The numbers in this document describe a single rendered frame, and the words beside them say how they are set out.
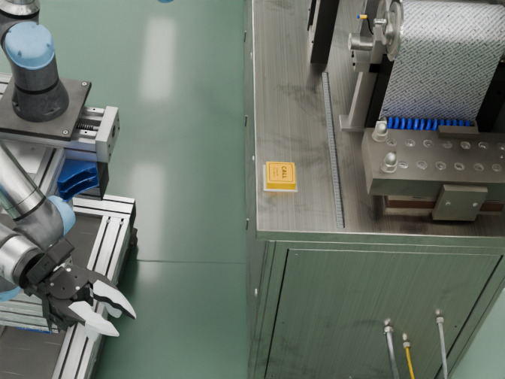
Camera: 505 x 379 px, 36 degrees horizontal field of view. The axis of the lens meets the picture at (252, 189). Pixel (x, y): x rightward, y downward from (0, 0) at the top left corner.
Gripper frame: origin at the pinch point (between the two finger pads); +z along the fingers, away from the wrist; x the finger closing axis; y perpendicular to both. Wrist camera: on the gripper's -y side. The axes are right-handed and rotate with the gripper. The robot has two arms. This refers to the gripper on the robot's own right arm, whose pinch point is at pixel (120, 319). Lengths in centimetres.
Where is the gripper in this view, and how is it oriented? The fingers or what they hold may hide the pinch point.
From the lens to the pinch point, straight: 129.8
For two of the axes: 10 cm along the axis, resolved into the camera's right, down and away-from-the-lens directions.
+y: -1.4, 7.1, 6.9
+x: -5.3, 5.3, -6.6
